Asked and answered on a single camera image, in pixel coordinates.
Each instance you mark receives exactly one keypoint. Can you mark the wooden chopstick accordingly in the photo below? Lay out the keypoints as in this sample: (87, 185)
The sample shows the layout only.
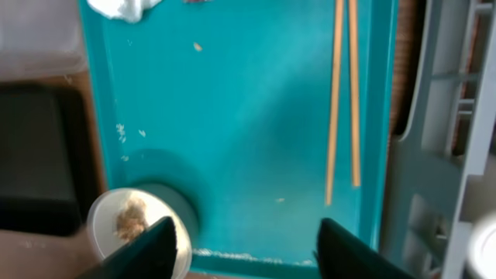
(334, 100)
(354, 93)

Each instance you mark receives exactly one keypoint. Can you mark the grey bowl with rice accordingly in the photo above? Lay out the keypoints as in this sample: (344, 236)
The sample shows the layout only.
(119, 216)

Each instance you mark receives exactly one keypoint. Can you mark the clear plastic bin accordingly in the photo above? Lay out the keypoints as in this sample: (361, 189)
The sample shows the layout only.
(41, 38)

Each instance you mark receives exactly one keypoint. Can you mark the black plastic tray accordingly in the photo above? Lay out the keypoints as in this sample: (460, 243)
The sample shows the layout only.
(48, 173)

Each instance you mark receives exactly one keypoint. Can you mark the grey dishwasher rack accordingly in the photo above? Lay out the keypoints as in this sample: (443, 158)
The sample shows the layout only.
(441, 169)

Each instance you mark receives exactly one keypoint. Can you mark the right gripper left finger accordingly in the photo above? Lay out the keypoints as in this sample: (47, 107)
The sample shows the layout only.
(150, 256)

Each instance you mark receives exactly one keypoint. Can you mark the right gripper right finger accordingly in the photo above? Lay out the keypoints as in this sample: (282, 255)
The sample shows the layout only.
(341, 255)

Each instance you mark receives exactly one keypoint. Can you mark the white plastic cup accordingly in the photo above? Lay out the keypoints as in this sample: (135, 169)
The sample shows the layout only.
(481, 249)

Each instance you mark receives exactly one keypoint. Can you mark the teal serving tray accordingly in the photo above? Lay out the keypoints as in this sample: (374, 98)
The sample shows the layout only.
(228, 102)

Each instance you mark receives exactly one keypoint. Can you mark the crumpled white tissue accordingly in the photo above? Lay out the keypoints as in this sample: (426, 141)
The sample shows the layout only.
(127, 10)

